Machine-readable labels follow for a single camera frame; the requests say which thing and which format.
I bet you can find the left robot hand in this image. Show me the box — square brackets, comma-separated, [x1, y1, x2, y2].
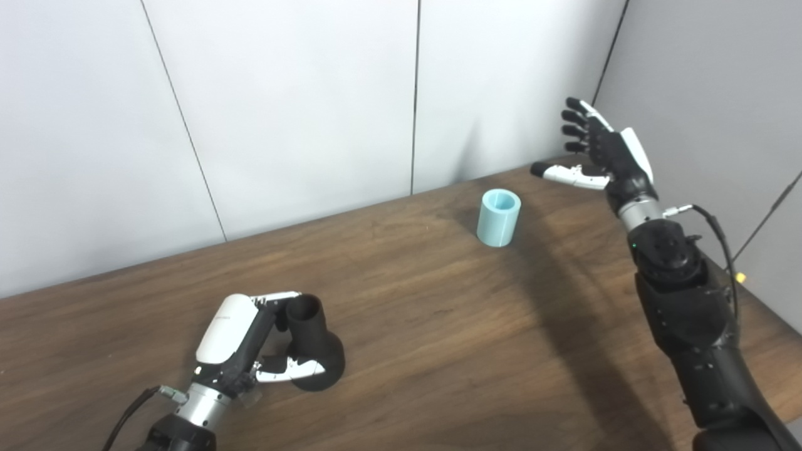
[191, 291, 326, 402]

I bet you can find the light blue cylinder cup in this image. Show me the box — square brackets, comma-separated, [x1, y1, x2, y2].
[477, 189, 523, 248]

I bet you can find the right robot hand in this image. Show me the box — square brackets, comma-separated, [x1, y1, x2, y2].
[530, 97, 659, 212]

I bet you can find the black nozzle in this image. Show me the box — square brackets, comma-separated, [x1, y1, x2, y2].
[285, 294, 346, 392]

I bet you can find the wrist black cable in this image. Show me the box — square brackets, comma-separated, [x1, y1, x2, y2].
[100, 385, 189, 451]
[663, 204, 742, 333]

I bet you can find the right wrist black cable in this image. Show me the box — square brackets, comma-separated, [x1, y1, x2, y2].
[663, 204, 742, 333]

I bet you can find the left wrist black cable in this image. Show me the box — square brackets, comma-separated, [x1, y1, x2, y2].
[100, 385, 189, 451]

